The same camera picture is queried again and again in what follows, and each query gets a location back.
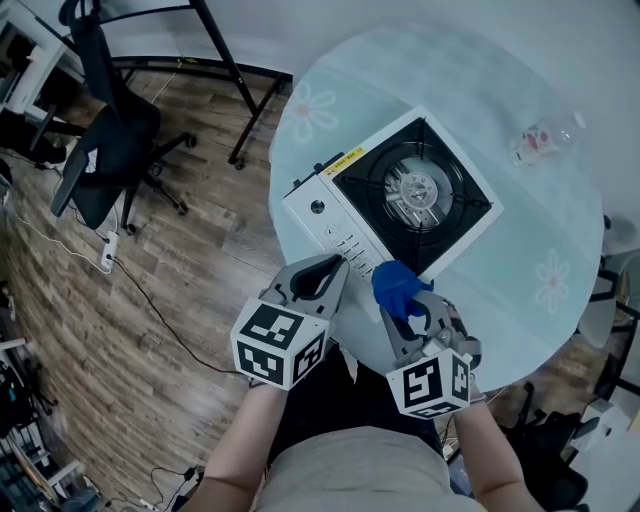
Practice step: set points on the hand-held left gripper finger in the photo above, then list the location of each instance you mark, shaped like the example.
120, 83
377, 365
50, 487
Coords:
287, 272
336, 305

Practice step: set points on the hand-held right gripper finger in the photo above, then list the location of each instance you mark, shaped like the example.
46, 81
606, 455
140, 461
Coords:
395, 345
434, 315

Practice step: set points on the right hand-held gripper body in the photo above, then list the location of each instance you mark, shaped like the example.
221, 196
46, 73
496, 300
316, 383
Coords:
430, 385

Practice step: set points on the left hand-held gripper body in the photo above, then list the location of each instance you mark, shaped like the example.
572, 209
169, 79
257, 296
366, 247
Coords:
275, 340

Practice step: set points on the blue cloth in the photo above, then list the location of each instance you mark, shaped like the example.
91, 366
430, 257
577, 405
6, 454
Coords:
395, 285

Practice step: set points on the white portable gas stove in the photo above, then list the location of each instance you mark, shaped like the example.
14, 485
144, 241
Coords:
320, 210

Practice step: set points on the person's right forearm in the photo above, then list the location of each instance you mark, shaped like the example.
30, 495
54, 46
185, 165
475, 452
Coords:
485, 450

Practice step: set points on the person's left forearm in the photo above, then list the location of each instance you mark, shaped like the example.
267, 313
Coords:
240, 440

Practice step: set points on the person's dark trousers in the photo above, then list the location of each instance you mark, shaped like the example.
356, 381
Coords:
310, 400

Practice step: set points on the dark smartphone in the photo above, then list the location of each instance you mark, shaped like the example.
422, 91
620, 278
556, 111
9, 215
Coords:
461, 475

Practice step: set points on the person's light shirt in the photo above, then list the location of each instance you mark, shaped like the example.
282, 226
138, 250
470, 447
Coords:
360, 475

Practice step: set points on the black swivel chair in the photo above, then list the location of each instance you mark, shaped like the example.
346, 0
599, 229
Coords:
550, 450

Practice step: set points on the grey chair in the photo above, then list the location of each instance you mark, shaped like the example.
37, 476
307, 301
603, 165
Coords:
605, 310

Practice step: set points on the white power strip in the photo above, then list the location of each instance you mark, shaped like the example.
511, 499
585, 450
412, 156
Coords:
109, 250

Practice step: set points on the white box device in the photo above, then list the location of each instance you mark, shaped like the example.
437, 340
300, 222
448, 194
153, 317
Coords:
610, 422

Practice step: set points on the clear plastic bottle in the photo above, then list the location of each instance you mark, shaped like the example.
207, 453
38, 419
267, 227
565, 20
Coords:
537, 140

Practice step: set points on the black office chair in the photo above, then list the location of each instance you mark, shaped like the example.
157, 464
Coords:
120, 130

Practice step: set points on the whiteboard on black stand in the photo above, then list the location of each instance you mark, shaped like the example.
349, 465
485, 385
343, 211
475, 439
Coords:
225, 50

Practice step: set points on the cluttered storage rack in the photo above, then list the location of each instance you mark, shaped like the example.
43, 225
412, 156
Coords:
30, 440

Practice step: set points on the white desk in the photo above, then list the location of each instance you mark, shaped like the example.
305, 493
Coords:
30, 70

